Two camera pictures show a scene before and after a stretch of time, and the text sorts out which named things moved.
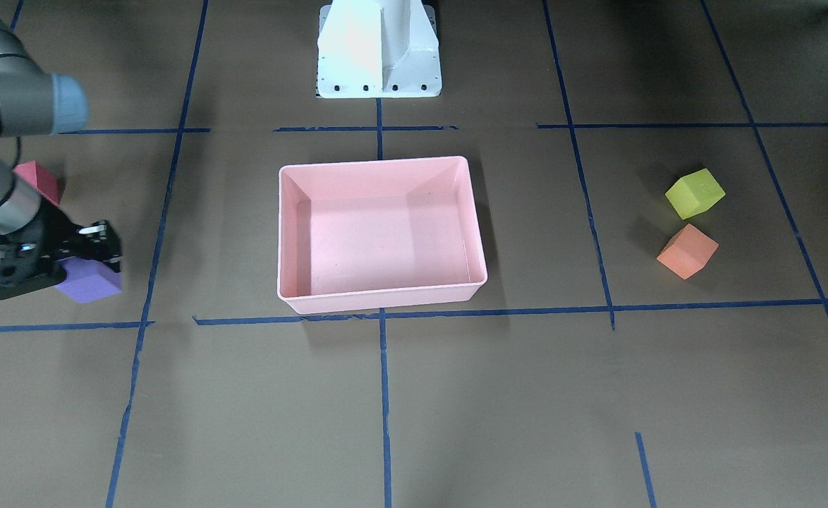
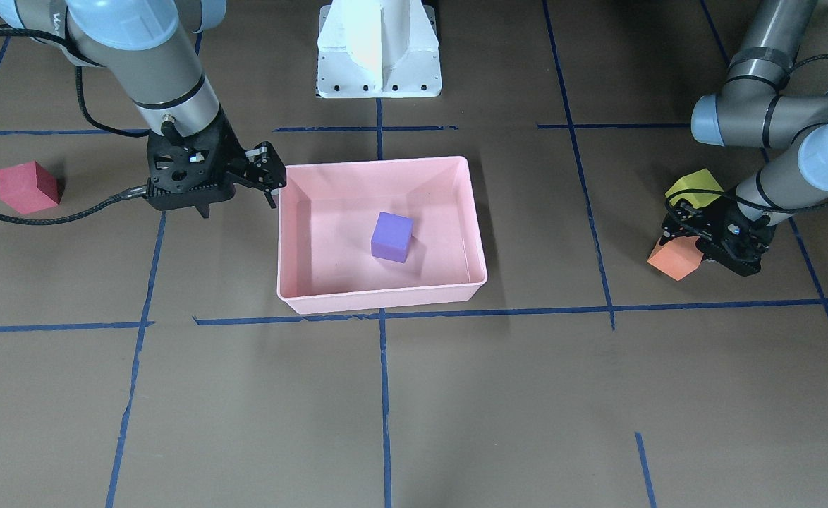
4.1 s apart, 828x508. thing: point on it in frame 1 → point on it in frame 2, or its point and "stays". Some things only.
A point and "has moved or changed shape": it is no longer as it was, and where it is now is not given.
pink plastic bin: [364, 236] stays
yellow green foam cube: [695, 193] stays
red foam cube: [41, 178] stays
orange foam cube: [688, 252] has moved or changed shape
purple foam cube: [89, 280] → [391, 237]
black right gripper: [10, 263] → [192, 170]
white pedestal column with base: [378, 49] stays
